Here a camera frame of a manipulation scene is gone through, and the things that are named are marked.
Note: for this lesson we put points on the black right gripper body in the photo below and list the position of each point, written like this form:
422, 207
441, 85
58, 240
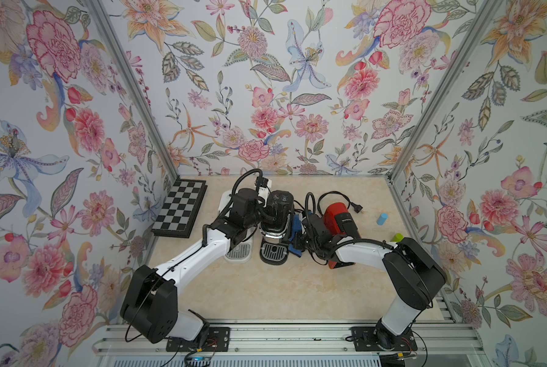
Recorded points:
309, 228

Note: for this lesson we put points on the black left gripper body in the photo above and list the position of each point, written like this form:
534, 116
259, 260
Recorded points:
264, 214

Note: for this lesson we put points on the black coffee machine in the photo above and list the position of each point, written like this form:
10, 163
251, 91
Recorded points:
277, 227

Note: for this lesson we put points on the blue microfiber cloth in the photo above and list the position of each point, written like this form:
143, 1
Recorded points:
296, 230

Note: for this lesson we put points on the red coffee machine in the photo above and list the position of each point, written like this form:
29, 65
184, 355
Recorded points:
338, 221

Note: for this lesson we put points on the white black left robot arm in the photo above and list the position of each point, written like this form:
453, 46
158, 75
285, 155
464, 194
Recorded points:
151, 305

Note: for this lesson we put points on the white coffee machine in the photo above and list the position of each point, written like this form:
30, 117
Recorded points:
242, 252

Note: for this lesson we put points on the blue cylinder block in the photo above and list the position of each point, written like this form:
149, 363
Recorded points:
382, 219

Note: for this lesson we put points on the green cylinder block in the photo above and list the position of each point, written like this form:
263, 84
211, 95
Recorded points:
397, 238

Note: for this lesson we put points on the black white chessboard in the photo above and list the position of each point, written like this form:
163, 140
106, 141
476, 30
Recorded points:
180, 209

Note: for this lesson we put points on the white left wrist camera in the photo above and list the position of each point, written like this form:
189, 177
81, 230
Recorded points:
263, 187

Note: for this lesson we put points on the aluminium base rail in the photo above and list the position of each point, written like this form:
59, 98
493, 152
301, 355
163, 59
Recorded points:
296, 344

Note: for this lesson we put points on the aluminium frame post left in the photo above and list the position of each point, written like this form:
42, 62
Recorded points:
103, 24

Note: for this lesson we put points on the aluminium frame post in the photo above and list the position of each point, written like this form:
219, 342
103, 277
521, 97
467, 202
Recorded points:
103, 24
477, 27

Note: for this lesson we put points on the aluminium frame post right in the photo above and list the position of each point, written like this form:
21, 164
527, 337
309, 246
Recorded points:
477, 27

